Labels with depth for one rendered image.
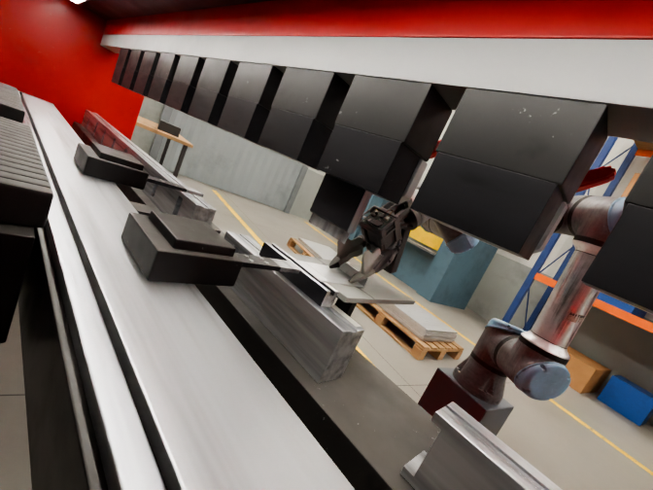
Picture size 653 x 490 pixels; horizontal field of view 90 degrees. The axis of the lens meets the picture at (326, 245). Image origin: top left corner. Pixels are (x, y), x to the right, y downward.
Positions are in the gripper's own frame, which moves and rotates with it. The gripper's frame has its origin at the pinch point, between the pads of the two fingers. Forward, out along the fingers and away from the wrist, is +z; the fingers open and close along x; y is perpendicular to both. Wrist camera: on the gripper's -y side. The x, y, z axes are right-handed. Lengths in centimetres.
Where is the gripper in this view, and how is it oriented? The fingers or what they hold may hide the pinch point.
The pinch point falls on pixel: (344, 273)
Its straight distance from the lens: 67.4
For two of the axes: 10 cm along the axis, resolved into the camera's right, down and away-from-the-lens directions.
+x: 6.1, 4.1, -6.8
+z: -7.6, 5.7, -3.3
